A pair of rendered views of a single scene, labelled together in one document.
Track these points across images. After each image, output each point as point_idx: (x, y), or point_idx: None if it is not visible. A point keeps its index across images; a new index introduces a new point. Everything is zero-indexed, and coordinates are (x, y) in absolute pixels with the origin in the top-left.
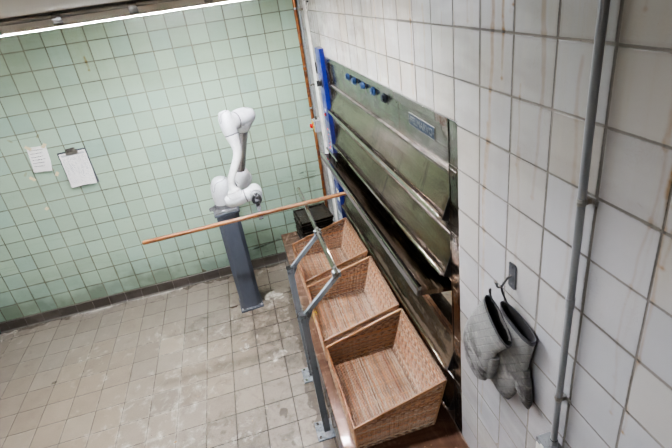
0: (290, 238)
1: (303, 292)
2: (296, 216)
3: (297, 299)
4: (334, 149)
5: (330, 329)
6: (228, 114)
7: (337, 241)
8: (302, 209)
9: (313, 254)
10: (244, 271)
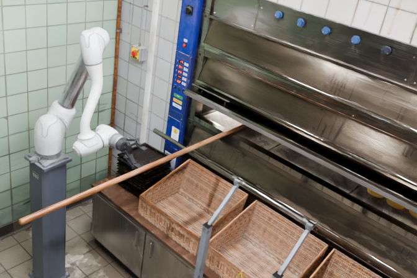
0: (108, 187)
1: (182, 250)
2: None
3: (205, 259)
4: (189, 85)
5: None
6: (97, 36)
7: None
8: None
9: (155, 203)
10: (59, 236)
